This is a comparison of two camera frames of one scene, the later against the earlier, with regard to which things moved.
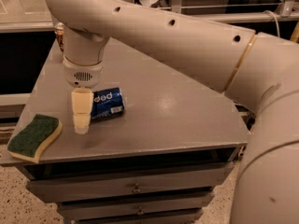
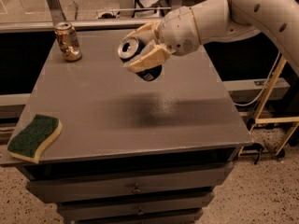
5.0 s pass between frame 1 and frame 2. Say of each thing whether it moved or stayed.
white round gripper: moved
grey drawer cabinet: stayed
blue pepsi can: moved
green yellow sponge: stayed
